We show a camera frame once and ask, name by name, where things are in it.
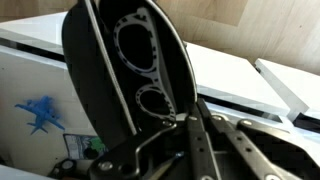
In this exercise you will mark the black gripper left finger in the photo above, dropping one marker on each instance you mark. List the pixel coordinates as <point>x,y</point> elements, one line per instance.
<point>156,152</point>

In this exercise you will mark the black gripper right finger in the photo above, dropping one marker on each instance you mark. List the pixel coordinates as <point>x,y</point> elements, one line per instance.
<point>222,149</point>

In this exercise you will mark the white patterned glasses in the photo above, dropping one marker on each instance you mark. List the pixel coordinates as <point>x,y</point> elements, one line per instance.
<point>138,47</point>

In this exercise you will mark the white television stand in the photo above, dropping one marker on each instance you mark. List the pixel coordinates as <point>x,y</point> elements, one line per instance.
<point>31,66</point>

